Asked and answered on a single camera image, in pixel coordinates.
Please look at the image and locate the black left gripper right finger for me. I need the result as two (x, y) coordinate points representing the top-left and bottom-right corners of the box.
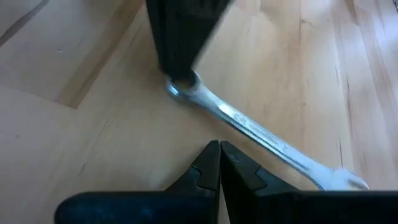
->
(220, 140), (398, 224)

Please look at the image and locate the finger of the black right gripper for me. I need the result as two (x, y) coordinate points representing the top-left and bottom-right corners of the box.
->
(185, 0), (233, 82)
(145, 0), (187, 82)

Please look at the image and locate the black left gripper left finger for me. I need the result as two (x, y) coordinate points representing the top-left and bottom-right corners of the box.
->
(54, 139), (221, 224)

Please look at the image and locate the chrome combination wrench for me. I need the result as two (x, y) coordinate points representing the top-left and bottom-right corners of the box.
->
(165, 70), (371, 191)

